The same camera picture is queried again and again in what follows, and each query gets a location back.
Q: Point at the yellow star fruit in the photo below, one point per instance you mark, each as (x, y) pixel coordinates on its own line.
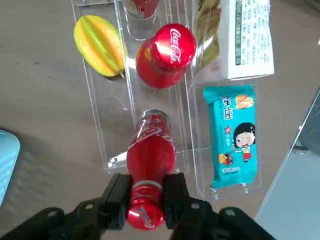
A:
(100, 46)

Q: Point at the blue plastic basket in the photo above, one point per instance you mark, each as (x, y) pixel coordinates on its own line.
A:
(8, 162)

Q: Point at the red drink bottle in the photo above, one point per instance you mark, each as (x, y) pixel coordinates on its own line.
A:
(151, 155)
(145, 5)
(165, 55)

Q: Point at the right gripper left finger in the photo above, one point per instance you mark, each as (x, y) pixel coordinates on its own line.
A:
(82, 220)

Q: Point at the clear acrylic rack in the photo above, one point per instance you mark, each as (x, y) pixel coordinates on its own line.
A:
(110, 120)

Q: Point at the teal snack packet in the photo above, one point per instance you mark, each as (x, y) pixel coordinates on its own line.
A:
(232, 140)

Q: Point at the white biscuit box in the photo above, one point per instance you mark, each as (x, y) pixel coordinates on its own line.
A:
(247, 40)

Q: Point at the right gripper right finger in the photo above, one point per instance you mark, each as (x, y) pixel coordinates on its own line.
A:
(200, 222)

